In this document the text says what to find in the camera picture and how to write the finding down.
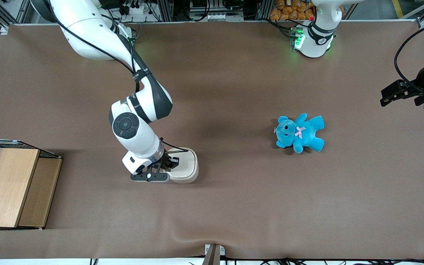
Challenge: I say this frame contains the white trash can lid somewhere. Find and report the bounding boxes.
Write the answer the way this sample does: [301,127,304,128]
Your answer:
[166,148,198,178]

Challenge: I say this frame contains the brown table cloth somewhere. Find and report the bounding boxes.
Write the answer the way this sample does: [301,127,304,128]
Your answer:
[0,20,424,260]

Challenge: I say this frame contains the metal table edge clamp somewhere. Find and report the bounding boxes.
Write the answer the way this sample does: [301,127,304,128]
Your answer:
[204,244,226,265]

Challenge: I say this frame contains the blue teddy bear plush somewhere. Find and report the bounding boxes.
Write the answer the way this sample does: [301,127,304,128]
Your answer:
[274,113,325,154]

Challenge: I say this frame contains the dark wooden shelf board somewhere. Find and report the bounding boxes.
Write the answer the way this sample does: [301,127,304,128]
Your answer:
[18,158,63,228]

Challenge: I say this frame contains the small green-lit electronics box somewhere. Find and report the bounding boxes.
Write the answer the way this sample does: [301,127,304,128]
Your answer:
[290,26,305,51]

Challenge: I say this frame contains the orange plush toy pile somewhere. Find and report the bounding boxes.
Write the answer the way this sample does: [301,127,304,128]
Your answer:
[270,0,315,21]

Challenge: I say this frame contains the light wooden shelf board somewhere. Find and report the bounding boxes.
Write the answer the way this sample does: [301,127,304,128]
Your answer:
[0,148,40,228]

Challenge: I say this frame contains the white power strip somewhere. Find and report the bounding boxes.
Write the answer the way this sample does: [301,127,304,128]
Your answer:
[122,0,150,15]

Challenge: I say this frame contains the white connector block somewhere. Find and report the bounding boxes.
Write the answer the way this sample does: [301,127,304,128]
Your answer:
[189,11,244,22]

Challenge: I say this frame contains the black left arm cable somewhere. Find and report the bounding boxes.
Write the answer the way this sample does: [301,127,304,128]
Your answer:
[394,20,424,92]

